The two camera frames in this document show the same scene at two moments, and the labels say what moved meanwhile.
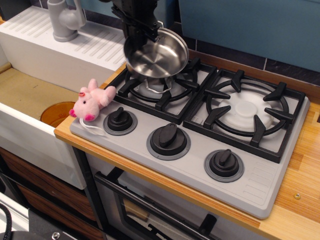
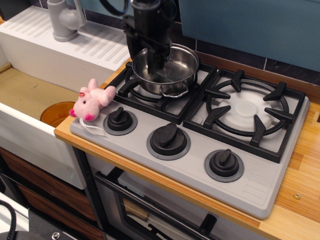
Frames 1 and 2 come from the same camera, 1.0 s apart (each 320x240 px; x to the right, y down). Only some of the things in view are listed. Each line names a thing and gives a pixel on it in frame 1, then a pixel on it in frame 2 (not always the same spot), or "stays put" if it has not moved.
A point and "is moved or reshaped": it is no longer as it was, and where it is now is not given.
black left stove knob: (120, 123) stays put
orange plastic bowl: (55, 113) stays put
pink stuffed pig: (91, 99) stays put
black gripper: (138, 21) → (152, 22)
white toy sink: (36, 70) stays put
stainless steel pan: (162, 58) is moved or reshaped
